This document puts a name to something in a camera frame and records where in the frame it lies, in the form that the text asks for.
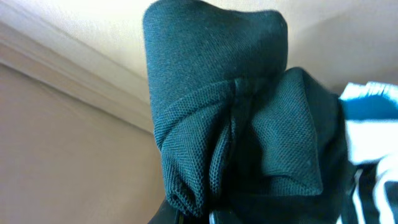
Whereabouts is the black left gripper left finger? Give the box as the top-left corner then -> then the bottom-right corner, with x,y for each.
148,199 -> 183,224

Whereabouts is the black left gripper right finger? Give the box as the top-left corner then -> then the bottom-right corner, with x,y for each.
209,210 -> 243,224

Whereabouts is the black polo shirt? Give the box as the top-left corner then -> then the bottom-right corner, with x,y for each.
143,1 -> 353,223

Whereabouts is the white shirt black print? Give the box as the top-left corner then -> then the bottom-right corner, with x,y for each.
337,82 -> 397,224

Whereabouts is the dark blue folded garment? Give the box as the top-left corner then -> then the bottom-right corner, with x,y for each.
340,95 -> 397,121

